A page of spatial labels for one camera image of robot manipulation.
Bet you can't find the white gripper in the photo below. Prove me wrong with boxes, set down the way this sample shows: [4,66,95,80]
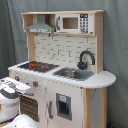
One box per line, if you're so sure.
[0,77,32,94]

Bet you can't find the white oven door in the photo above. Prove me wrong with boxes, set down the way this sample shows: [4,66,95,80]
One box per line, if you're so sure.
[20,92,45,125]

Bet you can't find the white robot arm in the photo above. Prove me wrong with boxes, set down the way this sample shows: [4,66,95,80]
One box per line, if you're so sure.
[0,77,38,128]

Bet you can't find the wooden toy kitchen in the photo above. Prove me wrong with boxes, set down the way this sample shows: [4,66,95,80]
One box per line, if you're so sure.
[9,10,116,128]

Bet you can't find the right red oven knob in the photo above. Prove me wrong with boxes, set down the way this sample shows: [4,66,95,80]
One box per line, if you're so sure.
[33,81,38,87]

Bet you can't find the black stovetop red burners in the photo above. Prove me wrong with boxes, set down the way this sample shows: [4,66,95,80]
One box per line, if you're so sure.
[21,61,57,73]

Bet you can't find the white cabinet door dispenser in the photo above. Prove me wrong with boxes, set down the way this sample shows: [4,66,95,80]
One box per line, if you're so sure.
[46,81,83,128]

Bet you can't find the grey toy sink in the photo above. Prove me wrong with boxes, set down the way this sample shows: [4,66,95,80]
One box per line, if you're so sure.
[54,67,93,81]

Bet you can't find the grey range hood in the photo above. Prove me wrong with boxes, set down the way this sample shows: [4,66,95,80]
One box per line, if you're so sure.
[26,15,55,34]

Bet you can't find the black toy faucet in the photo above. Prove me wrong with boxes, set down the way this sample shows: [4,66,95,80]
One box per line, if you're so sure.
[77,50,95,70]

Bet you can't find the toy microwave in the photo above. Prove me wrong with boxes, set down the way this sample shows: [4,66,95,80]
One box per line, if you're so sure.
[56,14,93,34]

